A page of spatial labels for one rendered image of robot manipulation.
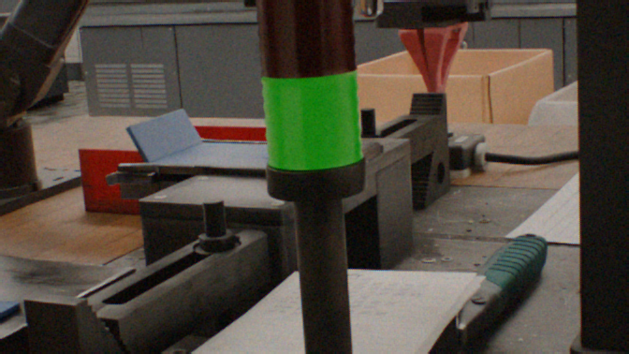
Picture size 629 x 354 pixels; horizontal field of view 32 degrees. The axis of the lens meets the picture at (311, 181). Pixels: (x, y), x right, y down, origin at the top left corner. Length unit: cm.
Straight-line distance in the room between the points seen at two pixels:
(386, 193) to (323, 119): 35
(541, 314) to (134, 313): 28
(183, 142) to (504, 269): 26
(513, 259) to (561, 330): 7
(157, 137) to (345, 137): 38
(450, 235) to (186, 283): 35
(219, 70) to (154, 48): 46
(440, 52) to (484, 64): 251
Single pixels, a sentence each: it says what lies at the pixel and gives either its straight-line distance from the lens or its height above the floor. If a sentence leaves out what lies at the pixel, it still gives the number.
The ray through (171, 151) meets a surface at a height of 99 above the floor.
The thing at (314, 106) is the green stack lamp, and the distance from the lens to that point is 41.
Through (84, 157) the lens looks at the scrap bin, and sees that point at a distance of 101.
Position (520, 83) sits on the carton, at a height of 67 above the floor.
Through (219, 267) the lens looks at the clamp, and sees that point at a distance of 57.
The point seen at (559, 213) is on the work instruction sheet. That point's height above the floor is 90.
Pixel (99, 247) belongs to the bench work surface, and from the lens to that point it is 90.
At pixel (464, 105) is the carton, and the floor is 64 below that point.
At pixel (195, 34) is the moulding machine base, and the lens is 629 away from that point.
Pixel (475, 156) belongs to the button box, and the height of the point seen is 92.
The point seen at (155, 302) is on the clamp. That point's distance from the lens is 53.
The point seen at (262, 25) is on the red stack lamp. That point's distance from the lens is 42.
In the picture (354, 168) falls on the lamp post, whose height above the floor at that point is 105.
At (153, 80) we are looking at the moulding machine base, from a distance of 652.
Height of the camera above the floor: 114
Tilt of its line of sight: 13 degrees down
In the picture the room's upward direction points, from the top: 4 degrees counter-clockwise
